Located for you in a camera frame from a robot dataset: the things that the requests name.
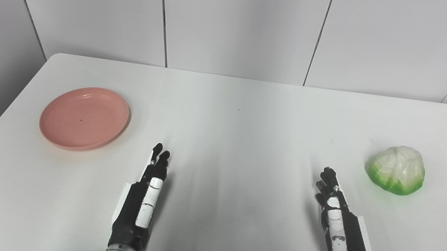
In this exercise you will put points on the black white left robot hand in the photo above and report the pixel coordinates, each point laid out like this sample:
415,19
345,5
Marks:
132,214

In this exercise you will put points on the green white cabbage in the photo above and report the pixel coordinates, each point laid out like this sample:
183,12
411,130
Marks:
397,170

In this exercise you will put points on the pink round plate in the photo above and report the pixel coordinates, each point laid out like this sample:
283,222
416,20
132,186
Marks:
83,119

